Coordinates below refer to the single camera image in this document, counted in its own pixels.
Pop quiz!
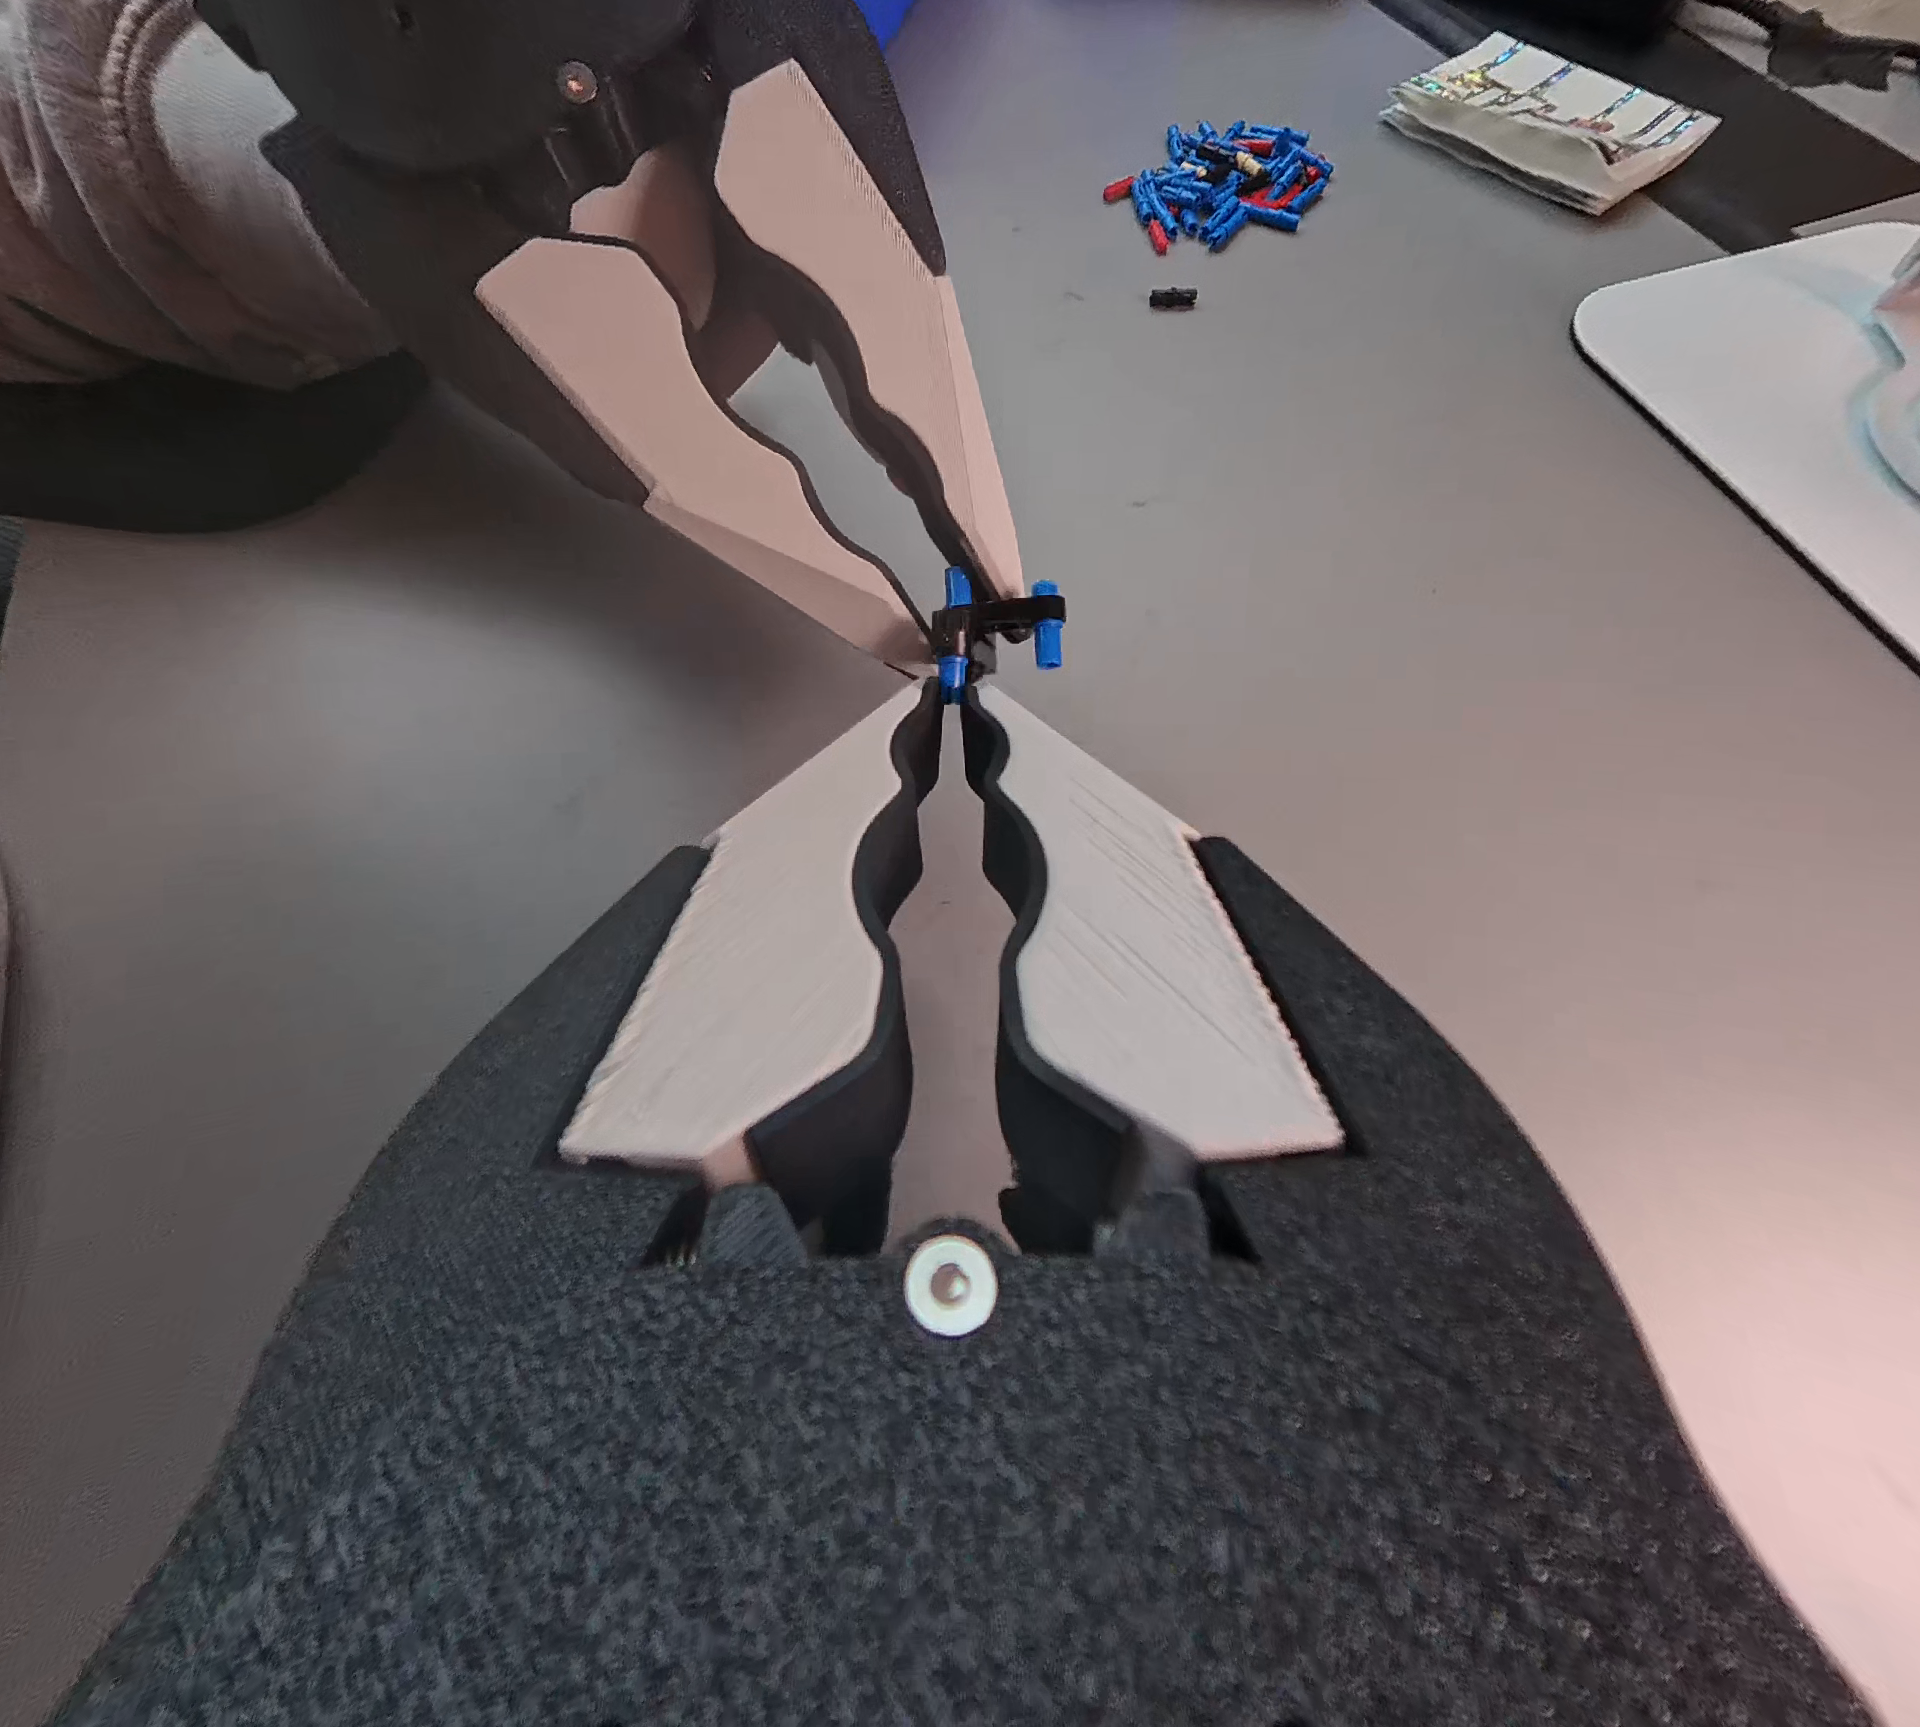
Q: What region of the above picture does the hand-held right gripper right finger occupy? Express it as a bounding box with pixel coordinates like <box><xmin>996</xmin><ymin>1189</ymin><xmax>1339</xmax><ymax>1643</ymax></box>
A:
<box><xmin>960</xmin><ymin>683</ymin><xmax>1349</xmax><ymax>1255</ymax></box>

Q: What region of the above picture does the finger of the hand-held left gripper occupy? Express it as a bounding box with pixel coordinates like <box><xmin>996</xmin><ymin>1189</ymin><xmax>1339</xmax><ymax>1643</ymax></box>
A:
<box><xmin>682</xmin><ymin>60</ymin><xmax>1032</xmax><ymax>631</ymax></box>
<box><xmin>477</xmin><ymin>181</ymin><xmax>945</xmax><ymax>679</ymax></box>

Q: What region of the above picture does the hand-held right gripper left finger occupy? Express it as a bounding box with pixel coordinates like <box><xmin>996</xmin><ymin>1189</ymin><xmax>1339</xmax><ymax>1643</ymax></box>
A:
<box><xmin>559</xmin><ymin>681</ymin><xmax>937</xmax><ymax>1255</ymax></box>

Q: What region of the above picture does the black and blue brick assembly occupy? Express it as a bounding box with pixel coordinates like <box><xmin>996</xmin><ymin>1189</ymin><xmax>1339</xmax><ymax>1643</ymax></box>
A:
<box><xmin>931</xmin><ymin>567</ymin><xmax>1071</xmax><ymax>709</ymax></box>

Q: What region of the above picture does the person's left forearm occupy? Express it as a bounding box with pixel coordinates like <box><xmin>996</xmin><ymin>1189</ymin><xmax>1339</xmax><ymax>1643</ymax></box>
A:
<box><xmin>0</xmin><ymin>0</ymin><xmax>400</xmax><ymax>385</ymax></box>

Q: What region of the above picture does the grey desk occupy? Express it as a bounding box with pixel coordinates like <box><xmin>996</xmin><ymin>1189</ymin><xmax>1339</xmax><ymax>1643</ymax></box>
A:
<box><xmin>0</xmin><ymin>0</ymin><xmax>1920</xmax><ymax>1727</ymax></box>

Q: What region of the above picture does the pile of blue red pins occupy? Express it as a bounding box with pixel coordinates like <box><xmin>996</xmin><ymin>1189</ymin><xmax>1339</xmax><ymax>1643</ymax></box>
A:
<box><xmin>1104</xmin><ymin>119</ymin><xmax>1339</xmax><ymax>255</ymax></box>

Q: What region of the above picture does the folded shiny sticker sheet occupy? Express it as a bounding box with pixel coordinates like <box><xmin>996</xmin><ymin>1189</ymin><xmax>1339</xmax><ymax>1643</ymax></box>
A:
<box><xmin>1380</xmin><ymin>32</ymin><xmax>1724</xmax><ymax>217</ymax></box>

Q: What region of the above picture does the white book stand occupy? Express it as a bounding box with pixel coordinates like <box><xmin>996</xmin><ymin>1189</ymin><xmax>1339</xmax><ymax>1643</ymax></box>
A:
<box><xmin>1573</xmin><ymin>0</ymin><xmax>1920</xmax><ymax>679</ymax></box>

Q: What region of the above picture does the black desk cable channel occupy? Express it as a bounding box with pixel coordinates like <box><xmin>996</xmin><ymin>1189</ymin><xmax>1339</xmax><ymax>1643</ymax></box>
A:
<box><xmin>1357</xmin><ymin>0</ymin><xmax>1920</xmax><ymax>253</ymax></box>

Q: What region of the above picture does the black power cable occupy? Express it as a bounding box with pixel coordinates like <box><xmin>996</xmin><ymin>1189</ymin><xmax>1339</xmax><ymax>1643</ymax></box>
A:
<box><xmin>1694</xmin><ymin>0</ymin><xmax>1920</xmax><ymax>92</ymax></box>

